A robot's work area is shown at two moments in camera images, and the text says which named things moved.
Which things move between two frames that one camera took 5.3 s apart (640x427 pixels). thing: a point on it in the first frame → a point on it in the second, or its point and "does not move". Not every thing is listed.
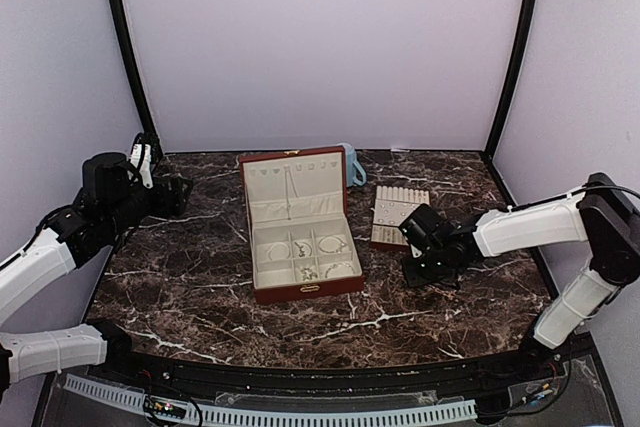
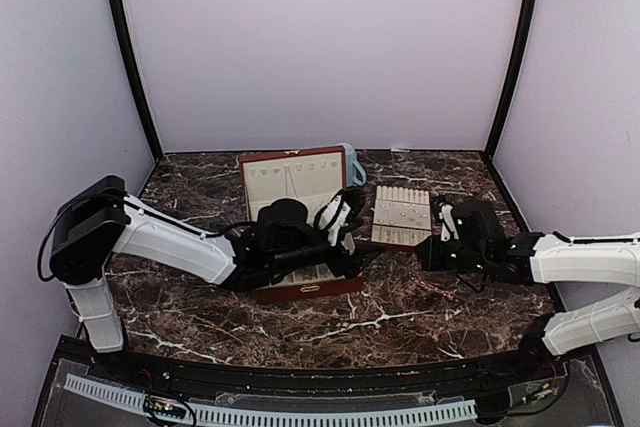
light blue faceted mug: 352,166 does not move
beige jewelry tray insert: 392,206 does not move
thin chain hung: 287,170 does not move
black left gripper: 177,201 → 355,260
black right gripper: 413,278 → 433,257
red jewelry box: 296,205 does not move
